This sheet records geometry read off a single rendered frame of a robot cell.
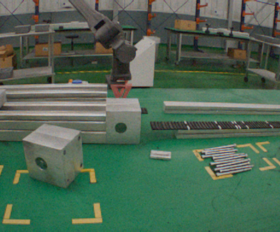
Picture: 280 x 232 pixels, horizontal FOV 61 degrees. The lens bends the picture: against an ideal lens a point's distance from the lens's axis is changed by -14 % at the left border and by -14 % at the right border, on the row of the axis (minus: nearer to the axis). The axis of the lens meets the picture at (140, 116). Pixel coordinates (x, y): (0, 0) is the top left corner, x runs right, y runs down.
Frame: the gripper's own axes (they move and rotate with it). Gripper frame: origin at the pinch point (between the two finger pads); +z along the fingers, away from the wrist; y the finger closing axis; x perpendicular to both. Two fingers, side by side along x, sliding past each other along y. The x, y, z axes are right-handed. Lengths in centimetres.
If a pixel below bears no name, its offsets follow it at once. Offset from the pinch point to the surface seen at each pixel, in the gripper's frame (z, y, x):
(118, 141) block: 3.6, 23.9, -1.4
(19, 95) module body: -3.0, 4.4, -35.0
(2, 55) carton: 56, -445, -234
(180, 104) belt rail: 1.7, 1.3, 20.9
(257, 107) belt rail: 2, 3, 53
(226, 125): 1.2, 20.3, 31.0
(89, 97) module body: -1.5, 3.6, -10.4
